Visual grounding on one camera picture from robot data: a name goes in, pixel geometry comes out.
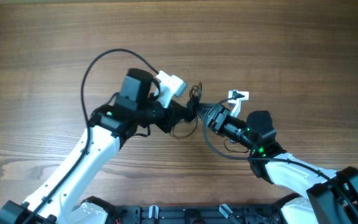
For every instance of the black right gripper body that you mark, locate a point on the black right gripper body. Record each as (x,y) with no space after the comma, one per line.
(218,127)

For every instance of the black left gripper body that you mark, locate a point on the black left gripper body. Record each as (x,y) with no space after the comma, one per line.
(165,118)

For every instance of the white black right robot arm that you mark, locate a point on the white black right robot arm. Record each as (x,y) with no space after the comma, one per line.
(319,195)

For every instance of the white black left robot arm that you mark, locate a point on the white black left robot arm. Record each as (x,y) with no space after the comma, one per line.
(144,99)

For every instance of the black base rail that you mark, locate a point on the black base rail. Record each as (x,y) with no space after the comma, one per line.
(246,214)

